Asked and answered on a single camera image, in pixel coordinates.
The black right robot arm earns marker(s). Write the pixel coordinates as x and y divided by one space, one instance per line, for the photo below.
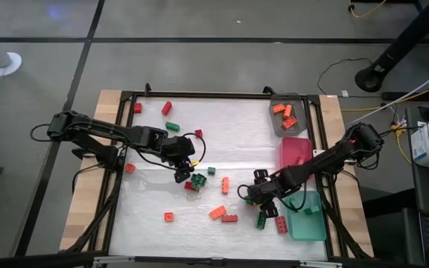
322 162

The black floor stand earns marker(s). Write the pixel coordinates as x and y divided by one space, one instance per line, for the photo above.
404 41

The small green toy block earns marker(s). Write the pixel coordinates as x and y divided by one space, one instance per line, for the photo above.
211 170

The black frame clamp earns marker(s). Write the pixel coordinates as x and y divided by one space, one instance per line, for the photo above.
268 90
147 89

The white cardboard boxes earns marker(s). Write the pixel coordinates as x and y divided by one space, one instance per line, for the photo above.
425 149

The grey plastic bin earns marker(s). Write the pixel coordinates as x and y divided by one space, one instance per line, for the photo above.
276 126

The black frame crossbar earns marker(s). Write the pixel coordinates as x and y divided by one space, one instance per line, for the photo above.
32 260

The white table cover sheet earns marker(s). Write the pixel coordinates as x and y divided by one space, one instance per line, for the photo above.
237 149

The black table frame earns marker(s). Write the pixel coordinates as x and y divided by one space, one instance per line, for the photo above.
218 95

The teal plastic bin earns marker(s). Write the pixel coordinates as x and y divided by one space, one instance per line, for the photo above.
307 231

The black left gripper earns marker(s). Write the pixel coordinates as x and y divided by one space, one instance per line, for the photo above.
177 149

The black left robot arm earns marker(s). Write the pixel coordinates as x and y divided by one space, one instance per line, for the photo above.
99 128

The white mounting plate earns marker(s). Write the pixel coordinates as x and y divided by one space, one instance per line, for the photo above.
317 153

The small red toy block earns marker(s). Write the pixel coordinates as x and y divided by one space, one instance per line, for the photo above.
138 108
198 133

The pink plastic bin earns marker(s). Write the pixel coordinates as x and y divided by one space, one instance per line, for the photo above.
292 149

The black power strip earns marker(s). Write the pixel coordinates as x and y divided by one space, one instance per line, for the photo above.
393 96

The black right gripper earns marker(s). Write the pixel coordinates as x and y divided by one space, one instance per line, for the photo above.
274 190

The small orange toy block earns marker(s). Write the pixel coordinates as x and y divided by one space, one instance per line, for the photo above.
130 168
168 217

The black cart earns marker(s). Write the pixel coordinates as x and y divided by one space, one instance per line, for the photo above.
413 186

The small white adapter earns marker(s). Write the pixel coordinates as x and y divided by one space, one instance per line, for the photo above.
345 94

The light wooden table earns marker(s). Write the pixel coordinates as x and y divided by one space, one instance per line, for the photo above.
104 111

